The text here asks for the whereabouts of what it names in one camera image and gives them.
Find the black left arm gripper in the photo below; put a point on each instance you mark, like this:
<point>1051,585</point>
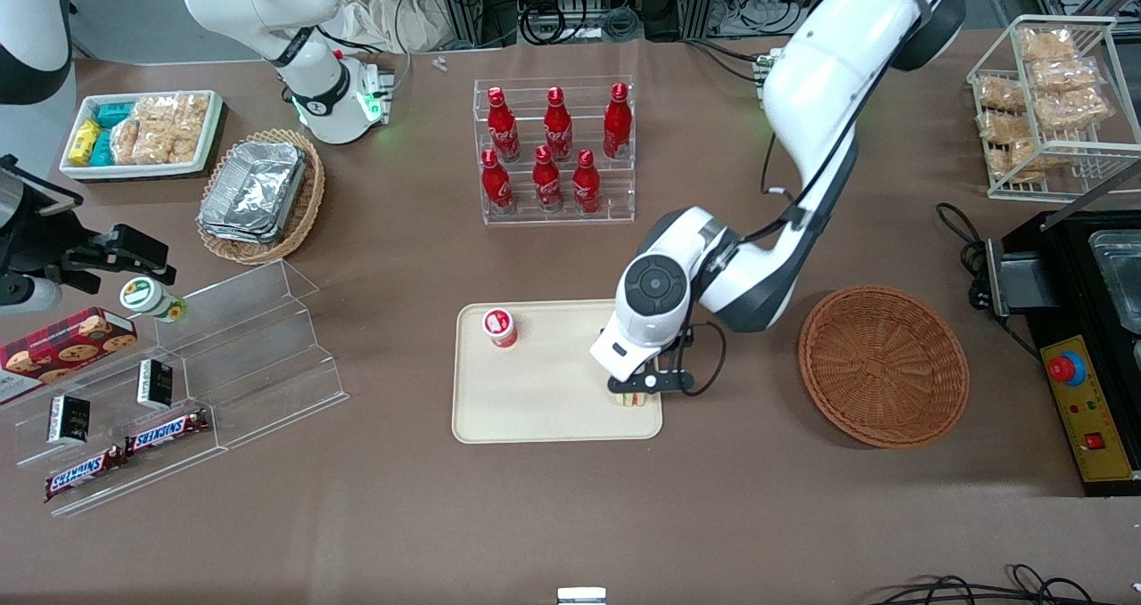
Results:
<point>669,356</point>

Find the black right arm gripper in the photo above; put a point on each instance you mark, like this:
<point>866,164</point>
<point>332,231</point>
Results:
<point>34,241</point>

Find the triangular sandwich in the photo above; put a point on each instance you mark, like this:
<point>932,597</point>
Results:
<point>628,400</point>

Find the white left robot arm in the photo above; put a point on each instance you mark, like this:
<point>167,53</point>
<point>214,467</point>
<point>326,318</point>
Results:
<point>820,79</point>

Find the beige plastic tray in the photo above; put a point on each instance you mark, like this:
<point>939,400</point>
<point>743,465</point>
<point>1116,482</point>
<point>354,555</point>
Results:
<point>535,391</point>

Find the light wicker basket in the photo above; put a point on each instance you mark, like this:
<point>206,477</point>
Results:
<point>303,213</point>

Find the brown wicker basket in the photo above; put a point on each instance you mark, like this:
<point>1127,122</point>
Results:
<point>882,364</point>

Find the metal appliance tray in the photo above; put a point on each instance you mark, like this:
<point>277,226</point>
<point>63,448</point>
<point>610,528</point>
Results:
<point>1123,280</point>

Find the green sunflower yogurt cup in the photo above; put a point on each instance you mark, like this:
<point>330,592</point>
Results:
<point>143,295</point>

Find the red plaid cookie box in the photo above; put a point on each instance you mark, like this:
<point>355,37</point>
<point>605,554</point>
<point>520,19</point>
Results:
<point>62,347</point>

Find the teal snack packet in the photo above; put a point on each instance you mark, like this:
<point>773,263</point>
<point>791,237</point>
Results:
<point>114,113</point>
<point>102,148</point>

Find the rice cracker bag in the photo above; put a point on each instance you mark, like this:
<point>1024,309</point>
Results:
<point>153,128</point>
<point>190,124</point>
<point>127,142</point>

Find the yellow snack packet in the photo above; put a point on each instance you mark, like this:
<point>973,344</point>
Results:
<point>84,142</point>

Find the small black box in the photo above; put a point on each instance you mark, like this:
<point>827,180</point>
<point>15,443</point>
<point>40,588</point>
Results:
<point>68,420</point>
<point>155,384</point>

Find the stacked foil trays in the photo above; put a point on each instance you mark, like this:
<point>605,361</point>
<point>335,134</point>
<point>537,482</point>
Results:
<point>254,191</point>

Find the white plastic bin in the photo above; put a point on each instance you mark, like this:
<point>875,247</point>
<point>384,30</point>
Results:
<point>209,137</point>

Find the clear acrylic stepped display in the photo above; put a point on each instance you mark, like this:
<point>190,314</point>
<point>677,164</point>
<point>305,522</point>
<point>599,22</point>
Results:
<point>258,355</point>

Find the Snickers chocolate bar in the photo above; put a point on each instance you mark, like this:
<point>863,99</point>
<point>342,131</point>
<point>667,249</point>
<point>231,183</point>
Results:
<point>168,432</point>
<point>85,474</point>

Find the clear acrylic bottle rack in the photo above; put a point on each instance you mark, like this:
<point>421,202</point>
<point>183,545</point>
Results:
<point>615,191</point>

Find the red cola bottle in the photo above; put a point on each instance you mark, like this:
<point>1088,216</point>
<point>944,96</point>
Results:
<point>558,128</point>
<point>504,128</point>
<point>546,184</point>
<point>496,186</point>
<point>617,124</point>
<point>586,186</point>

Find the small white object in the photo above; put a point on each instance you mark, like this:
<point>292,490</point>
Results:
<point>581,596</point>

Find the beige cloth bag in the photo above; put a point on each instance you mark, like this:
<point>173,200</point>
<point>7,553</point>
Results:
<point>374,12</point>

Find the red emergency stop button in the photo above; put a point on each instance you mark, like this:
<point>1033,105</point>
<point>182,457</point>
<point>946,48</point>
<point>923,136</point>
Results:
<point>1067,369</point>

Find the black cooking appliance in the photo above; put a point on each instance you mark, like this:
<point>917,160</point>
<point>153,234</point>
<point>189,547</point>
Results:
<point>1070,266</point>

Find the clear bagged fried snack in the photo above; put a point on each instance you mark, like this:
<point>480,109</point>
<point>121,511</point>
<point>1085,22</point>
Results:
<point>1074,110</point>
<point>1000,94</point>
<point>1047,44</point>
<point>1043,159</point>
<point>1007,128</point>
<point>1065,75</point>

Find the yellow control box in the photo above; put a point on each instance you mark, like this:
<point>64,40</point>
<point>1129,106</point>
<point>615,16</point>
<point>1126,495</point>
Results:
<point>1092,427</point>

